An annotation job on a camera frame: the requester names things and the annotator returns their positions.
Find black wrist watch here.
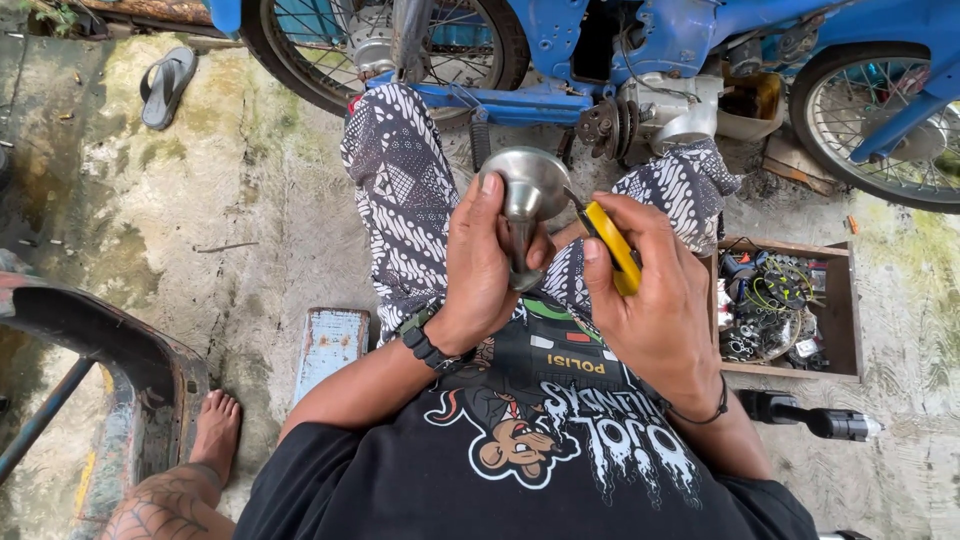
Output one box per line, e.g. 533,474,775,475
395,299,478,375

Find weathered wooden board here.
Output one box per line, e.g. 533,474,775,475
760,130,843,198

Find black handheld tool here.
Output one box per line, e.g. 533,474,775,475
736,387,887,444

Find black cord bracelet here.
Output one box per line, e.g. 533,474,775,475
663,373,730,426

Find black white batik trousers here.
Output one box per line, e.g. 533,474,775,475
339,82,745,348

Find worn pale blue wooden stool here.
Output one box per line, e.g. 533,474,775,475
293,306,373,407

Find person's left hand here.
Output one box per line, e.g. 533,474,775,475
429,172,557,355

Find yellow utility knife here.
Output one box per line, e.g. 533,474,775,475
563,185,645,298

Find silver metal funnel-shaped part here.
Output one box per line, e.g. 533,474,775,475
478,145,573,294

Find grey flip-flop sandal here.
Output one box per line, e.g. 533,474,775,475
138,45,200,132

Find white container of dark oil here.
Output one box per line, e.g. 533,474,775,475
714,69,786,144

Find blue motorcycle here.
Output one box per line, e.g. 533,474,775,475
201,0,960,216

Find black printed t-shirt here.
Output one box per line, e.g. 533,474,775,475
232,294,820,540

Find wooden box of spare parts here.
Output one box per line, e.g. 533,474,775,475
707,235,865,385

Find rusty metal vehicle frame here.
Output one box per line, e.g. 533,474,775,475
0,250,213,540

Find person's right hand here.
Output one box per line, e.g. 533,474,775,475
581,191,723,412

